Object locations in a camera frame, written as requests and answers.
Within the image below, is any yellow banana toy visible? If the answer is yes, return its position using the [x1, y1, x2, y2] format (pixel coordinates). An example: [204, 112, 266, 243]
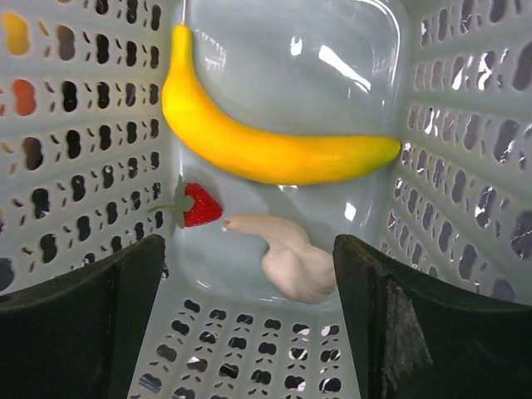
[161, 25, 401, 185]

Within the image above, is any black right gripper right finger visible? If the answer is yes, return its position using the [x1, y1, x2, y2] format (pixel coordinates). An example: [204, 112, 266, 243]
[333, 234, 531, 398]

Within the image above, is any white garlic bulb toy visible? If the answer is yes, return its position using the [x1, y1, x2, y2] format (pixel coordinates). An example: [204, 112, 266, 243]
[224, 214, 337, 305]

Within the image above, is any red strawberry toy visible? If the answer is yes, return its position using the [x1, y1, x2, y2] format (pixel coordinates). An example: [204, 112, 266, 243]
[147, 175, 224, 237]

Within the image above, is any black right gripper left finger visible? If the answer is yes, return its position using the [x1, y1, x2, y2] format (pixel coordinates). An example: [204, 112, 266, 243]
[1, 234, 165, 398]

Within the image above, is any light blue plastic basket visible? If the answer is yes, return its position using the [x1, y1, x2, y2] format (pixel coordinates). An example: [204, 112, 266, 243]
[1, 1, 531, 398]

